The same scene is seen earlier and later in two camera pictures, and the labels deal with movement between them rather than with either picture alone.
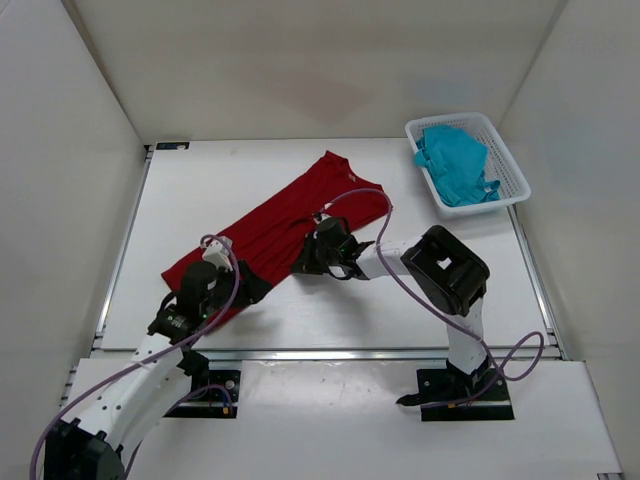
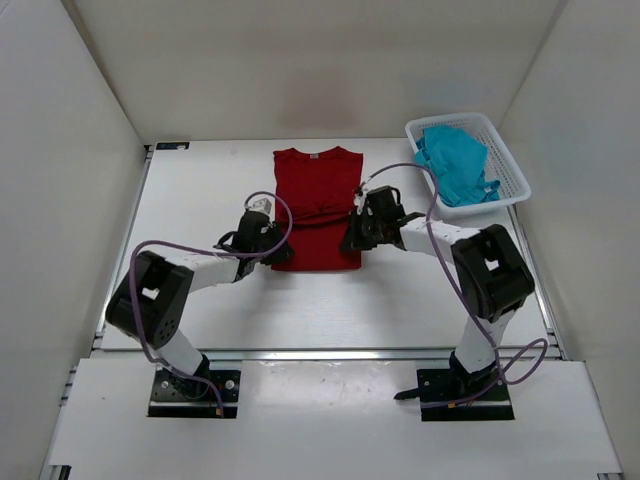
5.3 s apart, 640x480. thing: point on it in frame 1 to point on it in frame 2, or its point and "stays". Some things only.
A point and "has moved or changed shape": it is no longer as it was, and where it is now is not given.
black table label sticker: [175, 145] stays
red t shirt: [273, 233] has moved or changed shape
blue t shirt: [454, 160] stays
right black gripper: [308, 263] to [354, 239]
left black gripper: [254, 288] to [279, 254]
